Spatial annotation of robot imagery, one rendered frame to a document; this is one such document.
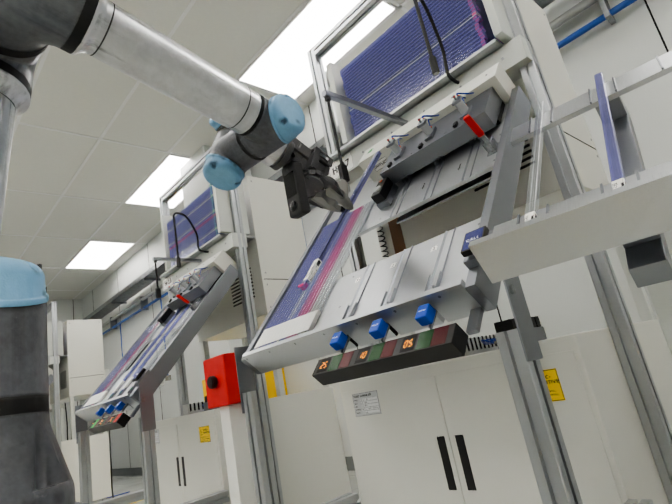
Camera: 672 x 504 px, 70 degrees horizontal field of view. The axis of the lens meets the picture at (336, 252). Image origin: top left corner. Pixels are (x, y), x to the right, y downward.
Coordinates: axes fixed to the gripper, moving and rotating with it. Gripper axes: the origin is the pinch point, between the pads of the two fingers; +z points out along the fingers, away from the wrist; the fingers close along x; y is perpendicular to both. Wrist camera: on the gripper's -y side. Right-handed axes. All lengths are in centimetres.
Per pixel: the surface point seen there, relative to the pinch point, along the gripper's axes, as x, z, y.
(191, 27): 155, -39, 207
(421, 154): -8.4, 14.3, 24.6
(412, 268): -14.5, 8.6, -16.7
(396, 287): -11.7, 7.5, -20.7
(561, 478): -36, 19, -53
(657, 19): -53, 119, 175
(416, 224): 20, 45, 34
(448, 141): -16.6, 14.9, 24.4
